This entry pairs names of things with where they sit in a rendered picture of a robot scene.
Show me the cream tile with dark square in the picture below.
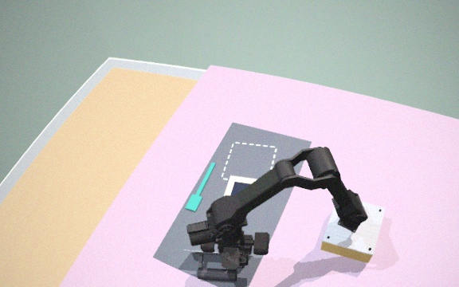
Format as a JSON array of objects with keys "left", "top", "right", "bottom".
[{"left": 224, "top": 176, "right": 257, "bottom": 195}]

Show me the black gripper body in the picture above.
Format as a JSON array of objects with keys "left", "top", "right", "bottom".
[{"left": 201, "top": 230, "right": 270, "bottom": 255}]

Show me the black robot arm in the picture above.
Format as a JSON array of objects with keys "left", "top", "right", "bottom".
[{"left": 186, "top": 147, "right": 368, "bottom": 269}]

